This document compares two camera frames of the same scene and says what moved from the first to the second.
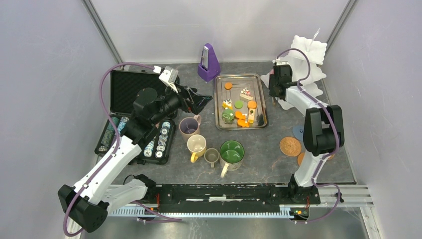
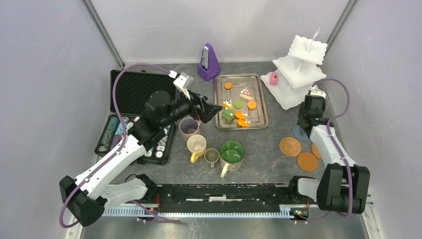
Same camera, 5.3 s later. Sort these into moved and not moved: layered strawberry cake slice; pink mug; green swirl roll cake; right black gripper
Moved: right black gripper
Not moved: pink mug; green swirl roll cake; layered strawberry cake slice
